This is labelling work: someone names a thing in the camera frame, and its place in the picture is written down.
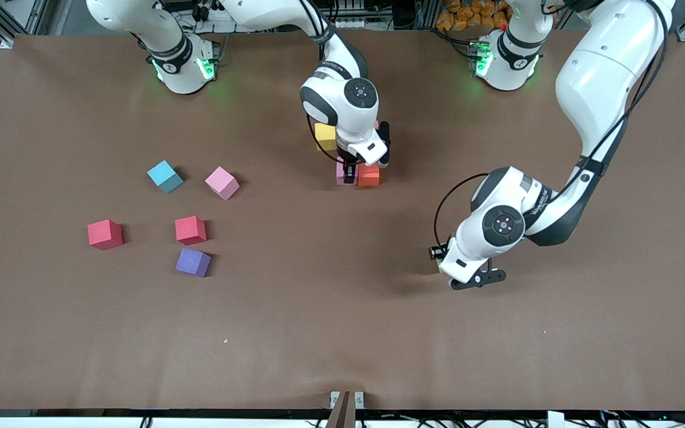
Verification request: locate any orange foam cube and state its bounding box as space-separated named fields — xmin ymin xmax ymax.
xmin=357 ymin=162 xmax=381 ymax=187

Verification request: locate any yellow foam cube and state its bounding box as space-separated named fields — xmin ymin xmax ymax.
xmin=315 ymin=122 xmax=338 ymax=152

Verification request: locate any red foam cube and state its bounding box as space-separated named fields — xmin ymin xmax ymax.
xmin=175 ymin=216 xmax=208 ymax=246
xmin=87 ymin=219 xmax=124 ymax=251

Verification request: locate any brown table cover sheet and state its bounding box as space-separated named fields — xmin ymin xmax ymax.
xmin=0 ymin=29 xmax=685 ymax=411

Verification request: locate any purple foam cube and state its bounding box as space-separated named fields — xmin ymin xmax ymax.
xmin=175 ymin=248 xmax=212 ymax=278

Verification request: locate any blue foam cube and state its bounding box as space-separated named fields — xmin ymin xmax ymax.
xmin=147 ymin=160 xmax=184 ymax=194

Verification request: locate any brown wooden strip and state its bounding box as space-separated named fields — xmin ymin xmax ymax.
xmin=325 ymin=391 xmax=356 ymax=428

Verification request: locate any pile of orange items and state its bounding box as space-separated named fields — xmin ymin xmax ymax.
xmin=436 ymin=0 xmax=510 ymax=32

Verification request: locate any white power strip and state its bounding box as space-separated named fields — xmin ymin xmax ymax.
xmin=191 ymin=2 xmax=234 ymax=22

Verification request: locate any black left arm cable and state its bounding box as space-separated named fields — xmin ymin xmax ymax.
xmin=433 ymin=0 xmax=671 ymax=248

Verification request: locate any aluminium frame post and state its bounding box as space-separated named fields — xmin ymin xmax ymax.
xmin=417 ymin=0 xmax=441 ymax=29

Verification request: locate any small metal bracket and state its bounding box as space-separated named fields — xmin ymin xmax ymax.
xmin=329 ymin=391 xmax=365 ymax=411

